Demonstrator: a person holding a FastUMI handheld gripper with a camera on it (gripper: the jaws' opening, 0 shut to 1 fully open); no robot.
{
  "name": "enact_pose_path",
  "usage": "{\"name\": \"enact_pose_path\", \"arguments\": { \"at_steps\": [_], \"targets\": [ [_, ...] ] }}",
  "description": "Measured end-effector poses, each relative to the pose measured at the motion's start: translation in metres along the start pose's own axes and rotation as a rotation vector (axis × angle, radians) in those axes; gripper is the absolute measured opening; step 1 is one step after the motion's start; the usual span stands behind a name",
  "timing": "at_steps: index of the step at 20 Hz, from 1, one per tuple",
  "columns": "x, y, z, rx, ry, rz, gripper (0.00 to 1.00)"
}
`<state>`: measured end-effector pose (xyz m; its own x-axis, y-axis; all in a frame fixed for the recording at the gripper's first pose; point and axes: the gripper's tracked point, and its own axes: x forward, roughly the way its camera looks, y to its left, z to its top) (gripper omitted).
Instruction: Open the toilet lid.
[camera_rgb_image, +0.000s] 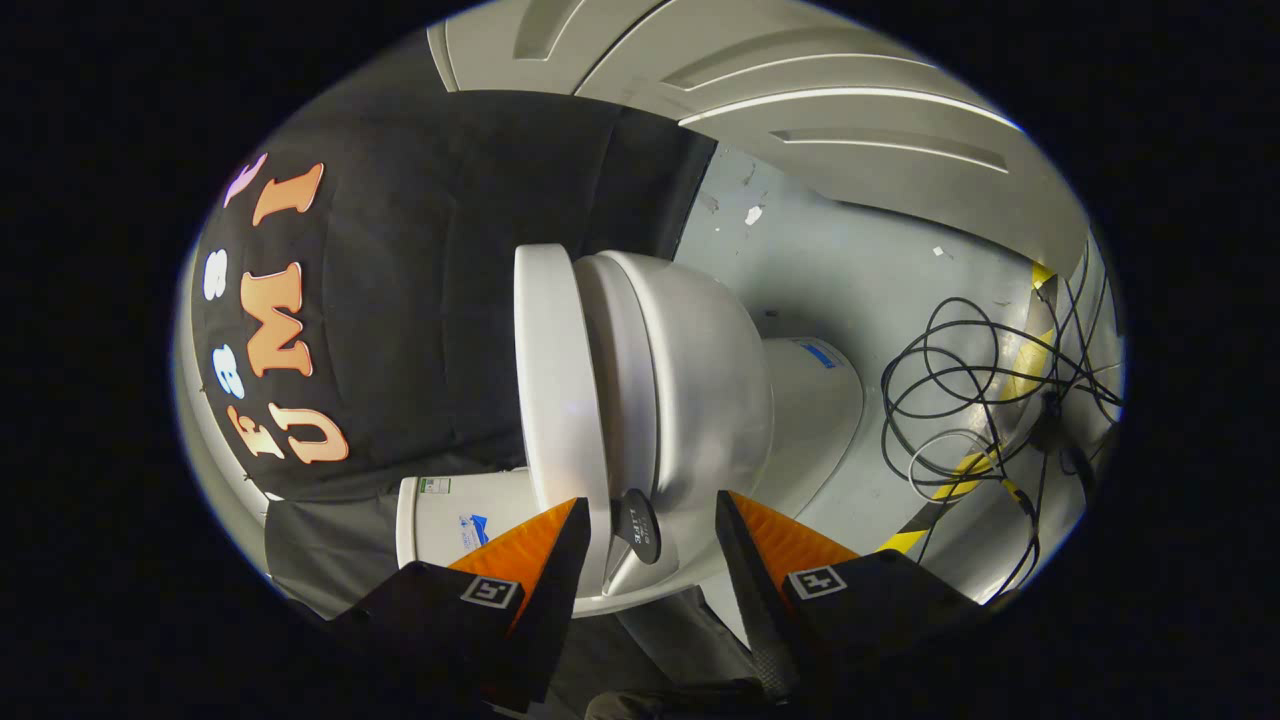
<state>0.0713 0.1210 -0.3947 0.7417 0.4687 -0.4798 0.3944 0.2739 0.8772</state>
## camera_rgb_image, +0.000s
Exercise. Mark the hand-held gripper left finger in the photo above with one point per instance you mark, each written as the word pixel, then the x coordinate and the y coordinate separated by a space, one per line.
pixel 545 620

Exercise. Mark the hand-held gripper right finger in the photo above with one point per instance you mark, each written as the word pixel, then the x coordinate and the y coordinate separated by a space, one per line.
pixel 760 620

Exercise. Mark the black lid pull tab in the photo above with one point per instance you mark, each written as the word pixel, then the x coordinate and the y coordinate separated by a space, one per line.
pixel 637 525

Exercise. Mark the white toilet lid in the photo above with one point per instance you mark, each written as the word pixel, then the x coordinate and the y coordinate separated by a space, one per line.
pixel 560 380

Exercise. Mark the white toilet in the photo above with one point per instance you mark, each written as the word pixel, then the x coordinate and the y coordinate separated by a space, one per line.
pixel 720 380

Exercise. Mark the yellow black floor tape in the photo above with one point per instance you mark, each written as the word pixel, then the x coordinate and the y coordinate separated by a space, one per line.
pixel 903 541

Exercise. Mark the black backdrop cloth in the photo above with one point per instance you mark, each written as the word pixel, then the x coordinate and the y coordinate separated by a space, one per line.
pixel 430 250

